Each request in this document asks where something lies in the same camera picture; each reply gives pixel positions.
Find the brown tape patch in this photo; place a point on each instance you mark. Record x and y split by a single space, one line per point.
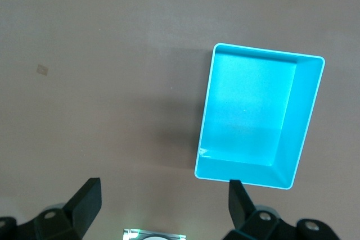
42 70

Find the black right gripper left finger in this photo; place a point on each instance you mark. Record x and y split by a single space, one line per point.
81 209

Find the teal plastic bin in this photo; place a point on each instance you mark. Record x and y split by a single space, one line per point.
247 110

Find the steel right arm base plate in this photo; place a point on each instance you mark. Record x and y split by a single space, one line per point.
132 234

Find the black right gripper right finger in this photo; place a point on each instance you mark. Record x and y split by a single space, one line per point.
242 212

